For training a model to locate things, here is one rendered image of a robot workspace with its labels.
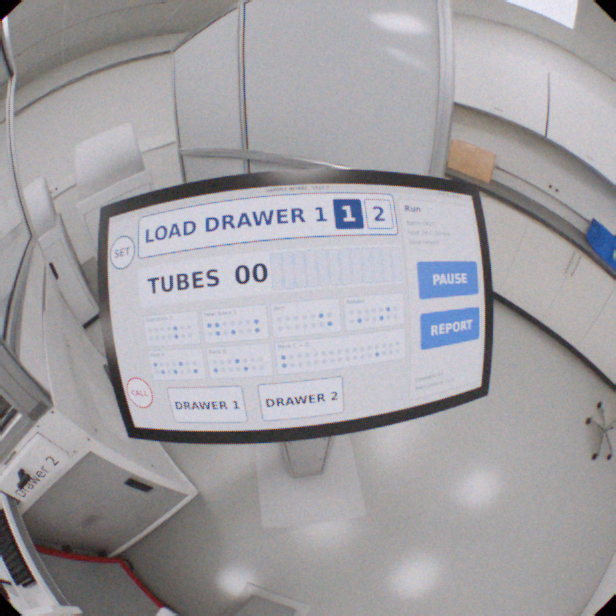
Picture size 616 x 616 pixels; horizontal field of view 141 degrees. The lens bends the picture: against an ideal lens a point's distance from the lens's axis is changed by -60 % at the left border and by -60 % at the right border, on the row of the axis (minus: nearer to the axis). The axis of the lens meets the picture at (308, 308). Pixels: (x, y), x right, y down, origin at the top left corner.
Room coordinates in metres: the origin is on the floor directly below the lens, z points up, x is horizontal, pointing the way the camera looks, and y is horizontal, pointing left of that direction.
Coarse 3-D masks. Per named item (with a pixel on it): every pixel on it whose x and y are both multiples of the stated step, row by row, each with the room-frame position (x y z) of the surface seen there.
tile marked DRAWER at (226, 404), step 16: (176, 400) 0.12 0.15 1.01; (192, 400) 0.12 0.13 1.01; (208, 400) 0.12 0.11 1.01; (224, 400) 0.13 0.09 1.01; (240, 400) 0.13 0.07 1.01; (176, 416) 0.10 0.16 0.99; (192, 416) 0.11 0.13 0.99; (208, 416) 0.11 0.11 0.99; (224, 416) 0.11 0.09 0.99; (240, 416) 0.11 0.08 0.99
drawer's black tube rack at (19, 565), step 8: (0, 512) -0.32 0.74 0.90; (0, 520) -0.35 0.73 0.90; (0, 528) -0.38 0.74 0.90; (8, 528) -0.36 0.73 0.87; (0, 536) -0.41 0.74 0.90; (8, 536) -0.37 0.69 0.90; (0, 544) -0.46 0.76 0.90; (8, 544) -0.40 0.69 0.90; (16, 544) -0.39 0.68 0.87; (0, 552) -0.49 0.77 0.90; (8, 552) -0.44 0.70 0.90; (16, 552) -0.39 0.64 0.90; (8, 560) -0.48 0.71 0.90; (16, 560) -0.43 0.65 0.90; (24, 560) -0.42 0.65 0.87; (8, 568) -0.52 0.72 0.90; (16, 568) -0.47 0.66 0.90; (24, 568) -0.43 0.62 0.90; (16, 576) -0.51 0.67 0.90; (32, 576) -0.45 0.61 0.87; (24, 584) -0.54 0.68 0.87; (32, 584) -0.50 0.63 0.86
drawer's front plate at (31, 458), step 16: (32, 448) -0.04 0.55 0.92; (48, 448) -0.01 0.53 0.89; (16, 464) -0.11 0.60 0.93; (32, 464) -0.08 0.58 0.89; (48, 464) -0.05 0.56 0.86; (64, 464) -0.03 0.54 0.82; (0, 480) -0.20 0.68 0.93; (16, 480) -0.16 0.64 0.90; (32, 480) -0.13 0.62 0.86; (16, 496) -0.22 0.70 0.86
